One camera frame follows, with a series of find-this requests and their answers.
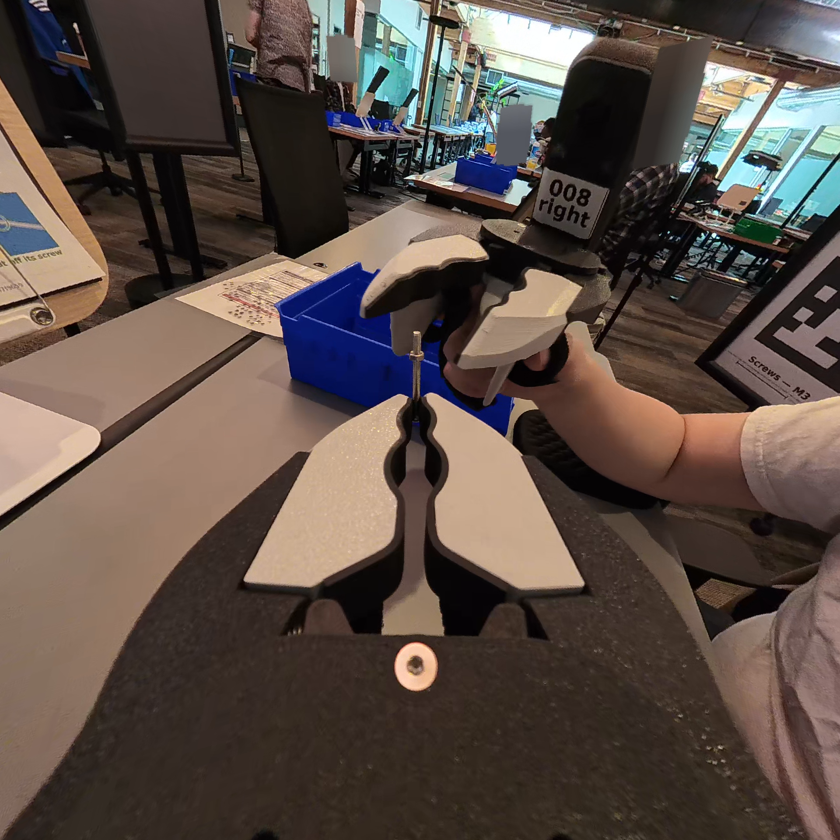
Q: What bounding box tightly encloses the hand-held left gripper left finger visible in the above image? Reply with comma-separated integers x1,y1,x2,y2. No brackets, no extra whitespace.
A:
244,394,414,634

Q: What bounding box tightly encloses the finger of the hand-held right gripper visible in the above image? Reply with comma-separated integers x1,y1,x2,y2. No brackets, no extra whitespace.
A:
361,233,491,357
456,268,582,408

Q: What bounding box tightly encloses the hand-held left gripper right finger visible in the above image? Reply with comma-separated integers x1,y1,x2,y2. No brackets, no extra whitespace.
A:
420,392,585,634

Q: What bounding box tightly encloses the blue plastic bin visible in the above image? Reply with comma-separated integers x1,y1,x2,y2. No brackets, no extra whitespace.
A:
454,155,518,195
276,262,515,436

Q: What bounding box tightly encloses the person's right forearm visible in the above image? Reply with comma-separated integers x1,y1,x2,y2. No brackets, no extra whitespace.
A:
591,367,767,511

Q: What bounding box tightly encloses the person's right hand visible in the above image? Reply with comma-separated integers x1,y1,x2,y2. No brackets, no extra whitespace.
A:
441,338,618,424

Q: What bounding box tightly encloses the wooden top work table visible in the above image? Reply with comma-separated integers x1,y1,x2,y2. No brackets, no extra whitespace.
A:
403,161,538,219

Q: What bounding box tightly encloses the black floor stand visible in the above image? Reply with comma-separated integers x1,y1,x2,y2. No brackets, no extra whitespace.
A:
592,115,727,350

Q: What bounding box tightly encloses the far work table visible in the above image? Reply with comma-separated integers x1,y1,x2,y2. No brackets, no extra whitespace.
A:
327,121,422,199

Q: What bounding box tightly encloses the row of distant blue bins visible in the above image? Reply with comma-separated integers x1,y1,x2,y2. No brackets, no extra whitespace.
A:
325,109,396,133

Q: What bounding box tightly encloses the black office chair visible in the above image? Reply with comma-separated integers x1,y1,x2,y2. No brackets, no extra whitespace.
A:
234,77,350,261

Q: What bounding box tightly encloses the black floor lamp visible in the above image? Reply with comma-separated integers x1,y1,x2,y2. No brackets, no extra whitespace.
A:
420,14,462,173

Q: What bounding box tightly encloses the laminated barcode sheet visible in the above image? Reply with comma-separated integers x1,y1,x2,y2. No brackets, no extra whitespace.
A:
176,259,330,327

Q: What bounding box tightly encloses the grey metal bin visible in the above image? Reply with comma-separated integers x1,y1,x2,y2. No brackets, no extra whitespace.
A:
676,270,750,320

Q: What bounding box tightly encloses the framed marker sign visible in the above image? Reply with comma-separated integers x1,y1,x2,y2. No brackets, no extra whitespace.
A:
696,217,840,410

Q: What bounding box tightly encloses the black framed easel board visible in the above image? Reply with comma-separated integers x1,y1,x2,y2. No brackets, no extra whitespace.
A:
74,0,242,307

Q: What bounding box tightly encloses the printed instruction sheet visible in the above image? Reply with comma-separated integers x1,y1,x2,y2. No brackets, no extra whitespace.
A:
0,128,107,311

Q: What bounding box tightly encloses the blue striped jacket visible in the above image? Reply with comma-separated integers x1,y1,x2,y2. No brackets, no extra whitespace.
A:
20,0,93,94

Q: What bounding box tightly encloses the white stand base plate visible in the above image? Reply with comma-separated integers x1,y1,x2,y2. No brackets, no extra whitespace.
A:
0,79,110,519

